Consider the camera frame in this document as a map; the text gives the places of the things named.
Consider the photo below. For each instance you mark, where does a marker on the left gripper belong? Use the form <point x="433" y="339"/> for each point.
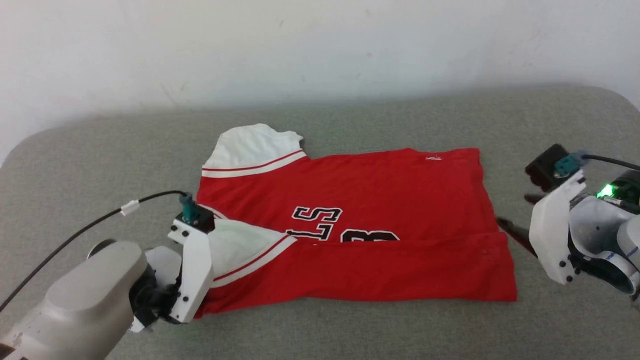
<point x="197" y="270"/>

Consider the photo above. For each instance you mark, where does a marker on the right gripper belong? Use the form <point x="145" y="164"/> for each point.
<point x="550" y="230"/>

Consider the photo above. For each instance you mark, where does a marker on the red and white jersey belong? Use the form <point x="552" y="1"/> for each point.
<point x="375" y="190"/>

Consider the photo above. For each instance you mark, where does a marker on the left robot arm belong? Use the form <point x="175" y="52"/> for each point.
<point x="85" y="300"/>

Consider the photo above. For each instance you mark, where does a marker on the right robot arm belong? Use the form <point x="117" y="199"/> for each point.
<point x="612" y="235"/>

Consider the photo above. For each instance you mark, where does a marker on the white tape tag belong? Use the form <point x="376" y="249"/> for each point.
<point x="130" y="207"/>

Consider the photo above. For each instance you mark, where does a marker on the grey fabric sofa cushion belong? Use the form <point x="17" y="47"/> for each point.
<point x="320" y="332"/>

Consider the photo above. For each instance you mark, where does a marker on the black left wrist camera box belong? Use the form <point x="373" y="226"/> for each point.
<point x="202" y="219"/>

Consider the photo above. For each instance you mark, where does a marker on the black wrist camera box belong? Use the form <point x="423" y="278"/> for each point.
<point x="202" y="219"/>
<point x="544" y="167"/>

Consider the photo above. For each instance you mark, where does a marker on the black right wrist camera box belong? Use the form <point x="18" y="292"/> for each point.
<point x="544" y="167"/>

